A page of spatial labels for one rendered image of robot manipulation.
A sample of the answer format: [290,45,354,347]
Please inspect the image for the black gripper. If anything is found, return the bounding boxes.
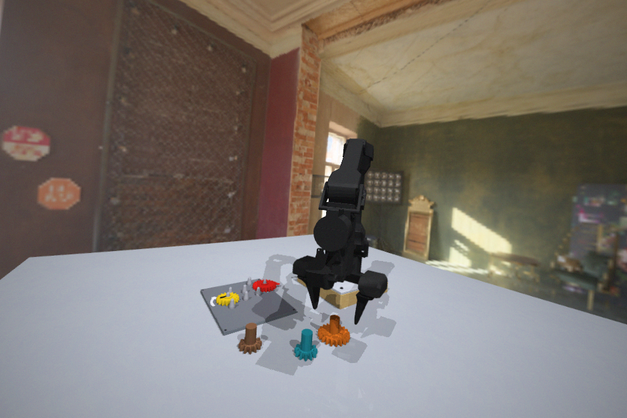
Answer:
[292,241,388,325]

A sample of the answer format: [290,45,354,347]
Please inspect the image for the yellow gear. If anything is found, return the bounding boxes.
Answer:
[216,292,239,306]

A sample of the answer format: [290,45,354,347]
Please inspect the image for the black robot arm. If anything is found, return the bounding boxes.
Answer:
[305,138,374,289]

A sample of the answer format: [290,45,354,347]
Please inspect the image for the orange gear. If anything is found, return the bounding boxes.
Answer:
[317,315,350,347]

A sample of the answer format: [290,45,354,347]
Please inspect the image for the teal gear with tall hub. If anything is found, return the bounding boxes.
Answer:
[294,329,317,361]

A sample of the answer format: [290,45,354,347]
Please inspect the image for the brown gear with tall hub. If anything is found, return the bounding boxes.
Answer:
[238,323,262,354]

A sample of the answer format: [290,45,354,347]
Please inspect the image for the red gear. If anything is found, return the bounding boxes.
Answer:
[253,280,276,292]

